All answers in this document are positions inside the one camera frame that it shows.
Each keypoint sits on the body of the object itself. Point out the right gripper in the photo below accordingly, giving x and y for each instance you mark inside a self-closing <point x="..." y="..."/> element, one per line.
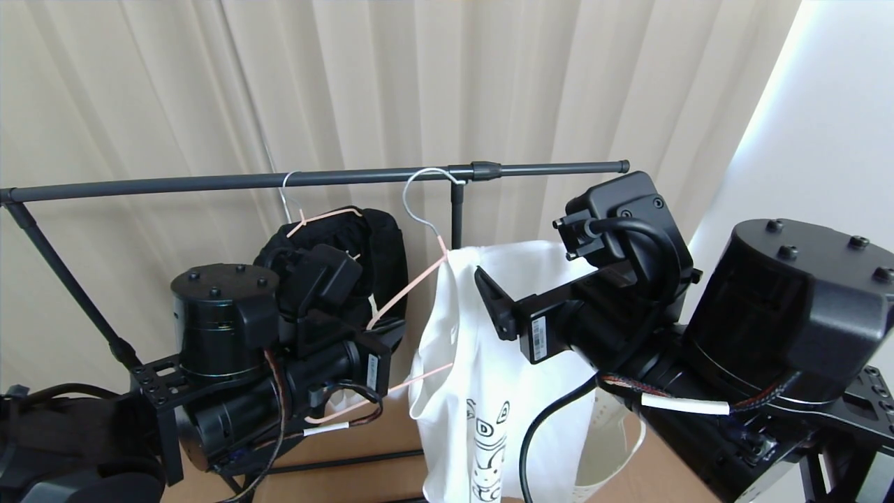
<point x="601" y="328"/>

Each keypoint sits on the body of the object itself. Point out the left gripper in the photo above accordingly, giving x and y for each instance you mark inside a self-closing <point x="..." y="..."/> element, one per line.
<point x="328" y="370"/>

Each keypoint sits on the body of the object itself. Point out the pink clothes hanger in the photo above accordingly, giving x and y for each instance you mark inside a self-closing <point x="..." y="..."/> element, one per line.
<point x="405" y="293"/>
<point x="300" y="223"/>

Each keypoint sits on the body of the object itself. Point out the black shorts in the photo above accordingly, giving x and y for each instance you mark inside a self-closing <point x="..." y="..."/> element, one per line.
<point x="384" y="258"/>

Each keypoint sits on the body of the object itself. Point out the white garment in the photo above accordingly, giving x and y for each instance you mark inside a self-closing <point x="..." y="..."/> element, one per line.
<point x="454" y="419"/>

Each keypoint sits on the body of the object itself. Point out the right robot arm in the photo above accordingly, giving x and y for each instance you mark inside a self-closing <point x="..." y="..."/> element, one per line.
<point x="789" y="314"/>

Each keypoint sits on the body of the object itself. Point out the white laundry basket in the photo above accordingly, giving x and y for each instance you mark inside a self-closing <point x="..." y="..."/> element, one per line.
<point x="614" y="447"/>

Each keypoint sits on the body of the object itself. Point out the black clothes rack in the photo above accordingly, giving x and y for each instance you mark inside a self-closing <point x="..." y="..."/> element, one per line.
<point x="174" y="183"/>

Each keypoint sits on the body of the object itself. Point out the beige curtain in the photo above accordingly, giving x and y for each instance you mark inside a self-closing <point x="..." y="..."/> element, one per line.
<point x="594" y="70"/>

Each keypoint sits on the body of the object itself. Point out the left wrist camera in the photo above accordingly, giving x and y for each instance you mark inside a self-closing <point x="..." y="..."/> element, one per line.
<point x="328" y="272"/>

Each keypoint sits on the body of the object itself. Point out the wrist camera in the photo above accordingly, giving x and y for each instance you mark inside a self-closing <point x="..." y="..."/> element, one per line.
<point x="328" y="272"/>
<point x="628" y="209"/>

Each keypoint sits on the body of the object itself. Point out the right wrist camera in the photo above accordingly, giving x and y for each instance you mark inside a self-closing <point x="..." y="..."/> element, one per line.
<point x="628" y="209"/>

